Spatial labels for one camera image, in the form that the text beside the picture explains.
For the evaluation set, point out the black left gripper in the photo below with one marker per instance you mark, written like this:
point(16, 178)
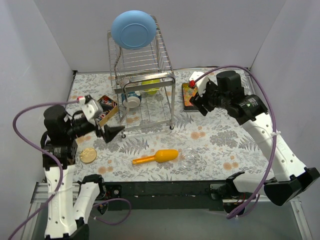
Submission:
point(100, 131)

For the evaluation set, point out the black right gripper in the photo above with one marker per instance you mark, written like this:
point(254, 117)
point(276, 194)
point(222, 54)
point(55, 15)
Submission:
point(203, 100)

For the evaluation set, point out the square tin of star candies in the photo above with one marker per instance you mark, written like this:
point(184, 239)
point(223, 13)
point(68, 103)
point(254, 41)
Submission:
point(187, 93)

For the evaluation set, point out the yellow plastic scoop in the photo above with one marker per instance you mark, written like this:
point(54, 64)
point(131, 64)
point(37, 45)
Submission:
point(161, 156)

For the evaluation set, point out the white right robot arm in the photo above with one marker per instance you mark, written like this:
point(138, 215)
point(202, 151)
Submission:
point(287, 176)

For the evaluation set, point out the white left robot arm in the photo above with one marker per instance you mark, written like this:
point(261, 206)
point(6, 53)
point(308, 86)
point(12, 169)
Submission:
point(68, 217)

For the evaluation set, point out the gold tin of small items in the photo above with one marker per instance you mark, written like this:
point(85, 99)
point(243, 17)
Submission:
point(109, 109)

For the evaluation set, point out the gold round jar lid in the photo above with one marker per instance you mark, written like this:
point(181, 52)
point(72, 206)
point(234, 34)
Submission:
point(88, 155)

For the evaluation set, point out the blue and white mug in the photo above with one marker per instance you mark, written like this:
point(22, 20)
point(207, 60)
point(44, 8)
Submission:
point(131, 99)

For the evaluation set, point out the floral patterned table mat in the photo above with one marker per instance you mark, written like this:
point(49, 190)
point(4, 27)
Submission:
point(223, 148)

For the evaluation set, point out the clear plastic jar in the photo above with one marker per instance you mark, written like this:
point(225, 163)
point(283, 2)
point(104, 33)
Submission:
point(189, 157)

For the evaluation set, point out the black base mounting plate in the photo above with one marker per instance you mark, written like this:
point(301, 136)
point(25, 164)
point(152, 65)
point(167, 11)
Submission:
point(212, 195)

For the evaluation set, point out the blue plate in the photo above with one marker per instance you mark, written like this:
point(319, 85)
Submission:
point(133, 29)

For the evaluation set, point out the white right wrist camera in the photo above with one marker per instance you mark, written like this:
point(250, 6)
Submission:
point(196, 80)

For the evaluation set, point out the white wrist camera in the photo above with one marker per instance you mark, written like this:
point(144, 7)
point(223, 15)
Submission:
point(196, 80)
point(90, 107)

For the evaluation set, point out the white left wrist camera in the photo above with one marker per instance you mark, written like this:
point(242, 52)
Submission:
point(90, 107)

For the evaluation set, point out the steel wire dish rack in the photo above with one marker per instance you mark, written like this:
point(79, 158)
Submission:
point(148, 70)

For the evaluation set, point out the aluminium table edge rail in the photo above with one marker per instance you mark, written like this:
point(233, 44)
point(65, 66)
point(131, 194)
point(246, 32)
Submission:
point(41, 190)

